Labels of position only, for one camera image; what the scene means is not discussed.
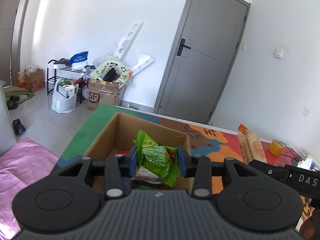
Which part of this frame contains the long white plastic board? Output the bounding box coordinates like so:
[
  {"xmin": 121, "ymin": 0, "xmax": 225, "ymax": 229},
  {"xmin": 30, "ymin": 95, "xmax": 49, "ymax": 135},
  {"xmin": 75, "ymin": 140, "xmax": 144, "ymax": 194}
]
[{"xmin": 114, "ymin": 20, "xmax": 143, "ymax": 60}]

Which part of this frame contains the panda print seat cushion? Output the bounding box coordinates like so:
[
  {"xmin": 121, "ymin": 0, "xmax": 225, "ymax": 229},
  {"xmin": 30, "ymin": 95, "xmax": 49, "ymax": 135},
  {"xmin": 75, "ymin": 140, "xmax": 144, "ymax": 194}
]
[{"xmin": 90, "ymin": 59, "xmax": 130, "ymax": 88}]

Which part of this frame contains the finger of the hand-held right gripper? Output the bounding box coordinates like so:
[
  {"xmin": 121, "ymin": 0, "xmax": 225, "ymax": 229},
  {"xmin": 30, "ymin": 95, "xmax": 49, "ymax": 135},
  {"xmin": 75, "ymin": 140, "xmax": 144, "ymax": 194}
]
[{"xmin": 249, "ymin": 159, "xmax": 290, "ymax": 180}]

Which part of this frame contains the white plastic shopping bag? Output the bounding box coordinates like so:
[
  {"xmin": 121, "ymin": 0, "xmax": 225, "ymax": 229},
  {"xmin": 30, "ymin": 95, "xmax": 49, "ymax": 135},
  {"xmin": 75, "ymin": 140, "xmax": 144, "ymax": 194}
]
[{"xmin": 51, "ymin": 77, "xmax": 79, "ymax": 114}]

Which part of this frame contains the pink blanket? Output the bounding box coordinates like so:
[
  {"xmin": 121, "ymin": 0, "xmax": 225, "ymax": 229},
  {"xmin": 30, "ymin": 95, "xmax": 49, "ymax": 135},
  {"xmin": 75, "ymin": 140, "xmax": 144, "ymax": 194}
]
[{"xmin": 0, "ymin": 137, "xmax": 59, "ymax": 233}]

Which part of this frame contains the yellow tape roll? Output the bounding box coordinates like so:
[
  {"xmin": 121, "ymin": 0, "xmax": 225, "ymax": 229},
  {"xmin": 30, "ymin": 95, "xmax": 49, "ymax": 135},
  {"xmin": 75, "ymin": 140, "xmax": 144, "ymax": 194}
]
[{"xmin": 269, "ymin": 139, "xmax": 284, "ymax": 157}]

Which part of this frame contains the black door handle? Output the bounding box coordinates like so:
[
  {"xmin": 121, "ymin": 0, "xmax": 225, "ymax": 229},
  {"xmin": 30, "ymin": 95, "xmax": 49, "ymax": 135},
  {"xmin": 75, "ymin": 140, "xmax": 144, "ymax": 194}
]
[{"xmin": 176, "ymin": 39, "xmax": 192, "ymax": 56}]

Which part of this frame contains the orange and white snack packet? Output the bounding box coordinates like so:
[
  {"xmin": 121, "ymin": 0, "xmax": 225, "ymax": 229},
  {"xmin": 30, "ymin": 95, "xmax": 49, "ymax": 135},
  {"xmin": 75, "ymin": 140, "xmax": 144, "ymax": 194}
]
[{"xmin": 237, "ymin": 124, "xmax": 267, "ymax": 165}]

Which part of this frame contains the black shoe rack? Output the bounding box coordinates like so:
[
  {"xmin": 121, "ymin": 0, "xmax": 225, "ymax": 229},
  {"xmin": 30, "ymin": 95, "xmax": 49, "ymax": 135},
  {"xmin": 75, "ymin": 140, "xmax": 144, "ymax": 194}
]
[{"xmin": 47, "ymin": 59, "xmax": 87, "ymax": 104}]

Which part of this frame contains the short white plastic board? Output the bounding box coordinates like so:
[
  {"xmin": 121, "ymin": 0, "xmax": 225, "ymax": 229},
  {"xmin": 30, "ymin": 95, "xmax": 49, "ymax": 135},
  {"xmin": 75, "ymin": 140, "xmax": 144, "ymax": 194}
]
[{"xmin": 131, "ymin": 52, "xmax": 153, "ymax": 74}]

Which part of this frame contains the black cable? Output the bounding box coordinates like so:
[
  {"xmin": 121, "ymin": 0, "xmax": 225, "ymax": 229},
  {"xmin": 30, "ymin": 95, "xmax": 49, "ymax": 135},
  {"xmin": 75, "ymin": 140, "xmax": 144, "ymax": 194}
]
[{"xmin": 279, "ymin": 141, "xmax": 307, "ymax": 163}]

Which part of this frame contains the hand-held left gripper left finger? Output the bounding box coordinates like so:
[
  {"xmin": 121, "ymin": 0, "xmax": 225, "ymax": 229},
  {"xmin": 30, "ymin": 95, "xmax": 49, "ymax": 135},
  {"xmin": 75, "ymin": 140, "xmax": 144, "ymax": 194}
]
[{"xmin": 59, "ymin": 145, "xmax": 138, "ymax": 198}]

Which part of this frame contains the green and white tissue box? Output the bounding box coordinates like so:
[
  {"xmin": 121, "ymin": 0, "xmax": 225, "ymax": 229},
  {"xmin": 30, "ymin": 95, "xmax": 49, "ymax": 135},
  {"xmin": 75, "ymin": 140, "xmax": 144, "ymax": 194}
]
[{"xmin": 297, "ymin": 155, "xmax": 320, "ymax": 172}]

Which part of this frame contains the colourful printed table mat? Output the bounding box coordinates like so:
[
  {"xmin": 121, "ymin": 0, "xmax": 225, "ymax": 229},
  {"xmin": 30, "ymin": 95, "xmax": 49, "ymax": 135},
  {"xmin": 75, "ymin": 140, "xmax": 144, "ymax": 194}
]
[{"xmin": 59, "ymin": 102, "xmax": 320, "ymax": 230}]

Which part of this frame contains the small brown cardboard box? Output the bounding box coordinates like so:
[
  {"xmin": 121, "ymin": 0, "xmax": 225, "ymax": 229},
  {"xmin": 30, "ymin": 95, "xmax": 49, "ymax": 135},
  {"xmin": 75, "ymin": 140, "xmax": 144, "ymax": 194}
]
[{"xmin": 25, "ymin": 68, "xmax": 44, "ymax": 93}]

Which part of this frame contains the person's right forearm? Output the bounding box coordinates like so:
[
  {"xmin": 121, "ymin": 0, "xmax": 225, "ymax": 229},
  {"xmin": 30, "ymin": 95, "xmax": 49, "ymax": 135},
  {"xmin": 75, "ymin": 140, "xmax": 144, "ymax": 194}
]
[{"xmin": 299, "ymin": 209, "xmax": 320, "ymax": 240}]

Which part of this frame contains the clear plastic bag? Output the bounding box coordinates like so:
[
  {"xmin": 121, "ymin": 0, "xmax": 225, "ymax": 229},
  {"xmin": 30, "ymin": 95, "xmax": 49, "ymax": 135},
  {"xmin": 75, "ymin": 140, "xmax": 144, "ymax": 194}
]
[{"xmin": 92, "ymin": 54, "xmax": 118, "ymax": 67}]

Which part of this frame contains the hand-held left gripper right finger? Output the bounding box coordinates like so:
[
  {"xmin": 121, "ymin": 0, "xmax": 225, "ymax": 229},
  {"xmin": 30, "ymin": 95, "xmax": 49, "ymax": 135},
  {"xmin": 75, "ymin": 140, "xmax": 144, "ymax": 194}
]
[{"xmin": 177, "ymin": 146, "xmax": 255, "ymax": 197}]

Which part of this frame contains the grey door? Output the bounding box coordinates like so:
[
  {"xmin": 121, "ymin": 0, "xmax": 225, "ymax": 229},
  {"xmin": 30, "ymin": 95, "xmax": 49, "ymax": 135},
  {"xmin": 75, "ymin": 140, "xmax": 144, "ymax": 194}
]
[{"xmin": 154, "ymin": 0, "xmax": 250, "ymax": 124}]

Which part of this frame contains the dark glossy snack packet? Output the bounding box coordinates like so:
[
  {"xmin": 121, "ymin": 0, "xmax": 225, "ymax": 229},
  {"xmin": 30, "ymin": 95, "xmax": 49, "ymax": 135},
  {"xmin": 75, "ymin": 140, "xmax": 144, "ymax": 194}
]
[{"xmin": 131, "ymin": 167, "xmax": 165, "ymax": 188}]

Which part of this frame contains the grey wardrobe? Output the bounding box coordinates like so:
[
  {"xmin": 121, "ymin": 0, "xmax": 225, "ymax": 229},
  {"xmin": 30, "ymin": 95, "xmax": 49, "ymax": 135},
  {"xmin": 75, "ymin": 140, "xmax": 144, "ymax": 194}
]
[{"xmin": 0, "ymin": 0, "xmax": 35, "ymax": 88}]

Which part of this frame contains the orange and white carton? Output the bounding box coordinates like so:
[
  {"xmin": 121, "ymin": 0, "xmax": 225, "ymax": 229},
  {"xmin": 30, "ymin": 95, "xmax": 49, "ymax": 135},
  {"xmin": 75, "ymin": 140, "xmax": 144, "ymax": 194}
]
[{"xmin": 17, "ymin": 70, "xmax": 27, "ymax": 88}]

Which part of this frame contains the blue plastic bag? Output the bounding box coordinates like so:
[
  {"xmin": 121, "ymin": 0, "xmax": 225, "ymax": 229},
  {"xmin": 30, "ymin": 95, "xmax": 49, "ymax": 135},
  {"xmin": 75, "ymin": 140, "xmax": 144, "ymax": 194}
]
[{"xmin": 70, "ymin": 51, "xmax": 89, "ymax": 65}]

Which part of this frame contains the light green snack packet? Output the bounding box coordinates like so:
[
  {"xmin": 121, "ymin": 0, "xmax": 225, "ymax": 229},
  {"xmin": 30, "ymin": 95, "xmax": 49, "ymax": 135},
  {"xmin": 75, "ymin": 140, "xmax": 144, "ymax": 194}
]
[{"xmin": 134, "ymin": 130, "xmax": 180, "ymax": 187}]

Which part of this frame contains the black shoe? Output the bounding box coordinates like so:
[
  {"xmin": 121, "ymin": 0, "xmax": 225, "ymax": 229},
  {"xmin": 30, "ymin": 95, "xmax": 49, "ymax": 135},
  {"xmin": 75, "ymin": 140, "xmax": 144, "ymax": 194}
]
[
  {"xmin": 6, "ymin": 95, "xmax": 19, "ymax": 110},
  {"xmin": 12, "ymin": 119, "xmax": 26, "ymax": 133}
]

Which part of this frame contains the taped brown cardboard box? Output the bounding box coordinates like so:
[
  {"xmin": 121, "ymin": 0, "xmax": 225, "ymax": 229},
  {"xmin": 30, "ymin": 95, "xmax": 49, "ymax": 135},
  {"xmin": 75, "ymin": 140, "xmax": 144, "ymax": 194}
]
[{"xmin": 86, "ymin": 77, "xmax": 123, "ymax": 112}]

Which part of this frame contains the green floor mat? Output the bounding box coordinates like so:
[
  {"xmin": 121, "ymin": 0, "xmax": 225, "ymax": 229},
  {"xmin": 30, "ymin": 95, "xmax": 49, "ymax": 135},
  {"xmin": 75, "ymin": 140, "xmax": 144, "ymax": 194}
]
[{"xmin": 4, "ymin": 89, "xmax": 35, "ymax": 105}]

